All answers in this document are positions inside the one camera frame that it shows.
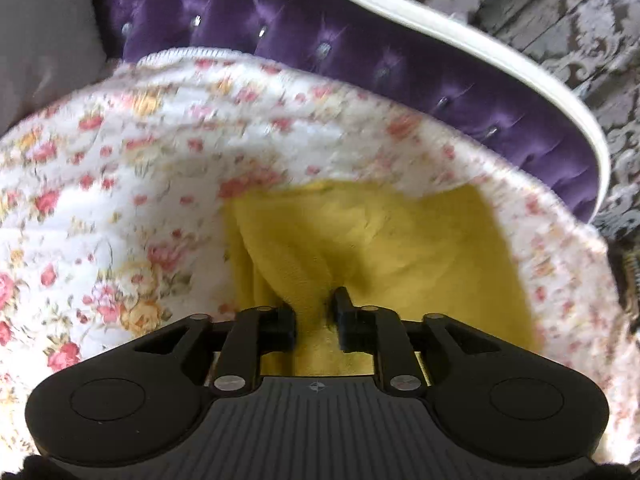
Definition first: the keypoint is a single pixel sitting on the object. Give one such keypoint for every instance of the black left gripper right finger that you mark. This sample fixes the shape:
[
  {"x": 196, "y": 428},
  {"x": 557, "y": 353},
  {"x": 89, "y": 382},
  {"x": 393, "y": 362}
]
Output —
[{"x": 380, "y": 333}]

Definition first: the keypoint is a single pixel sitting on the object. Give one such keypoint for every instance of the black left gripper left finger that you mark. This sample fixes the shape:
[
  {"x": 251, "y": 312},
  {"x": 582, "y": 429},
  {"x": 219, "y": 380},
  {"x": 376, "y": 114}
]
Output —
[{"x": 254, "y": 333}]

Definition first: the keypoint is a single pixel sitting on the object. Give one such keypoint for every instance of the mustard yellow knit sweater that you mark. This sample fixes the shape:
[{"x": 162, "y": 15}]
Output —
[{"x": 380, "y": 254}]

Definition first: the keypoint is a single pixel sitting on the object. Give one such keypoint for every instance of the striped folded clothes pile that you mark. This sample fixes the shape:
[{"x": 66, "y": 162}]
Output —
[{"x": 629, "y": 256}]

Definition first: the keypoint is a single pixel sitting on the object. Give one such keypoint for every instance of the floral quilted bedspread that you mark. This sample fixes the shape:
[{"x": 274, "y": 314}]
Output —
[{"x": 112, "y": 220}]

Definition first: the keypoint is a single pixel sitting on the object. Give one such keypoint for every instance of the purple tufted white-framed headboard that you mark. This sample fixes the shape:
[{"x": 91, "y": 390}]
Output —
[{"x": 404, "y": 51}]

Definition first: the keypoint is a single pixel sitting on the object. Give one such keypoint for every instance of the grey satin pillow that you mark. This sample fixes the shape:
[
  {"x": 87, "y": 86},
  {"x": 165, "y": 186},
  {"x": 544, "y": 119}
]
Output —
[{"x": 49, "y": 48}]

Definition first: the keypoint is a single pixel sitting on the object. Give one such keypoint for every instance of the brown silver damask curtain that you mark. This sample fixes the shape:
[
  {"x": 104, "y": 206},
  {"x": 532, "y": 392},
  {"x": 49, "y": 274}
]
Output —
[{"x": 593, "y": 47}]

